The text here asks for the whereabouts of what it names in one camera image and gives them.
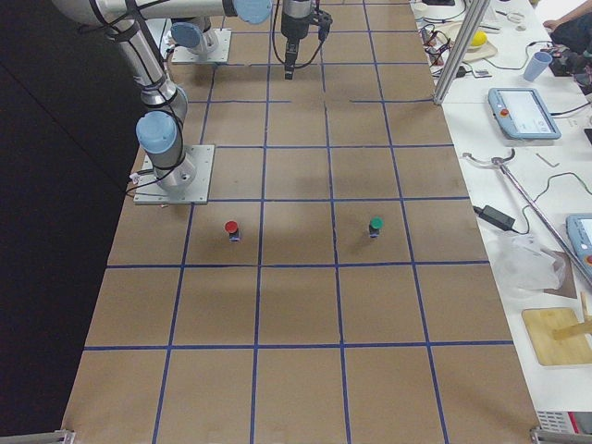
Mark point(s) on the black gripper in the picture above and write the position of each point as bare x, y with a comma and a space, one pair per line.
293, 25

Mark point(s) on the red push button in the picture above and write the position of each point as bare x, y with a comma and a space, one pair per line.
232, 228

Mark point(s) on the yellow lemon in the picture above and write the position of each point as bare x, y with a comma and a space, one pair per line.
479, 39

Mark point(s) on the beige tray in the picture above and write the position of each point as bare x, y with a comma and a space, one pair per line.
448, 33

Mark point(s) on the metal rod tool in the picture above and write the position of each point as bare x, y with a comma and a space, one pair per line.
501, 163

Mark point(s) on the teach pendant tablet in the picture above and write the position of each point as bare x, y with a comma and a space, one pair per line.
578, 228
522, 114

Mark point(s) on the blue plastic cup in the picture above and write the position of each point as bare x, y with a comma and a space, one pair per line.
537, 64

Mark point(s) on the black power adapter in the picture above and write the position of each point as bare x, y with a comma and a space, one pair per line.
494, 217

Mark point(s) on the clear plastic bag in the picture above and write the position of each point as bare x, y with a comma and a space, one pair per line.
521, 262

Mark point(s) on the wooden board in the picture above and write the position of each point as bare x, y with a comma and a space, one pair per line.
558, 337

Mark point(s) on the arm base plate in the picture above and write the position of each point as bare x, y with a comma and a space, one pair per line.
217, 53
188, 183

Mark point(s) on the aluminium frame post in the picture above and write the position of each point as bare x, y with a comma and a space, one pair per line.
472, 20

